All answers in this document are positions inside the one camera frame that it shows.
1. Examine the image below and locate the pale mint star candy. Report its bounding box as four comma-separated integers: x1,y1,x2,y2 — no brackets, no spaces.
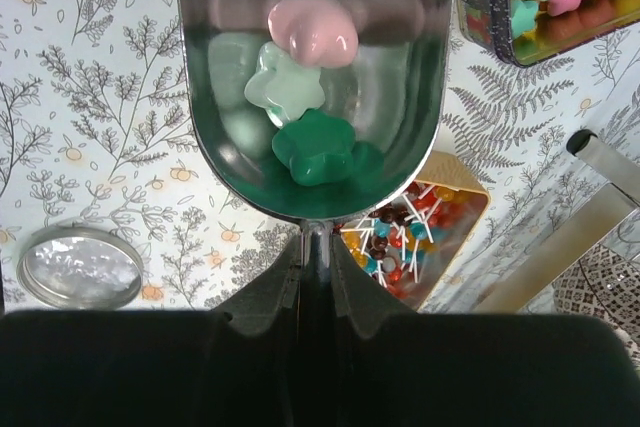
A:
244,42,325,128

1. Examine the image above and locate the dark green star candy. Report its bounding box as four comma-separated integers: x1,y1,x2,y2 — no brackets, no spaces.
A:
272,110,356,187

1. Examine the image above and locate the pink star candy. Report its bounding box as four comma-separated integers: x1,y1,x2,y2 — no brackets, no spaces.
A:
267,0,359,68

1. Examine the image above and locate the patterned brown bowl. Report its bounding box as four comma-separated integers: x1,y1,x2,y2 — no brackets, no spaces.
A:
552,244,639,343

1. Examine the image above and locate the metal scoop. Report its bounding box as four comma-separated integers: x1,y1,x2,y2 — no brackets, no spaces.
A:
178,0,452,426

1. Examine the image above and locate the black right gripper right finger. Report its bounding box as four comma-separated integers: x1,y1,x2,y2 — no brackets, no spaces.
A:
331,236,639,426

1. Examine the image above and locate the glass jar lid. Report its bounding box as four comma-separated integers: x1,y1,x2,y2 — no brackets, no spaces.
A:
16,226,144,310

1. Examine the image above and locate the steel dish rack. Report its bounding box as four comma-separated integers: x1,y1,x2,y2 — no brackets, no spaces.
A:
473,129,639,314

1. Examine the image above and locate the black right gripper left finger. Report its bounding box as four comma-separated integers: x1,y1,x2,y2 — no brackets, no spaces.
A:
1,237,300,426

